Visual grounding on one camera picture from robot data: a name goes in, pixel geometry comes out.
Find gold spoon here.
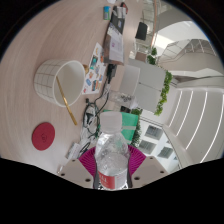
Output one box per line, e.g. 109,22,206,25
55,75,79,127

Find colourful sticker sheet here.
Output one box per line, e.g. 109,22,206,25
81,42,108,95

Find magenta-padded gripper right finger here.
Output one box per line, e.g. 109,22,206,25
125,144,170,189

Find tangle of black cables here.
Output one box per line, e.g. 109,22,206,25
79,63,116,148

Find clear flask with white lid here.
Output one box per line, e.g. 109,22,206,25
109,89,134,106

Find leafy green cabinet plants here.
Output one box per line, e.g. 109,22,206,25
153,69,174,117

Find black tablet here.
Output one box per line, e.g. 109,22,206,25
109,13,126,34

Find black power bank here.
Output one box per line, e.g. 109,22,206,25
106,63,118,83

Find flat round red coaster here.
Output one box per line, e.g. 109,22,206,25
31,121,56,152

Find small blue-green pack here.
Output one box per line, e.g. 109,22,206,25
102,5,111,21

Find clear red-labelled water bottle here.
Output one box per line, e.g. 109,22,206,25
93,111,132,191

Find brown paper booklet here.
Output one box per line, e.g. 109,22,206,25
102,23,126,66

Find black chair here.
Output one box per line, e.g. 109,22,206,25
134,21,149,42

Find green tote bag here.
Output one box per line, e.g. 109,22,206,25
103,109,143,146

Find row of tall green plants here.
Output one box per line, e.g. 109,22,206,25
131,119,144,148

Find white chair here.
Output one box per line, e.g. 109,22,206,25
118,64,141,98

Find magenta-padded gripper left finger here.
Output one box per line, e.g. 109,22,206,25
57,146,98,190

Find white grid-pattern cup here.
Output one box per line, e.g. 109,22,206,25
33,58,86,108

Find white cabinet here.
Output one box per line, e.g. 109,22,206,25
128,58,168,114

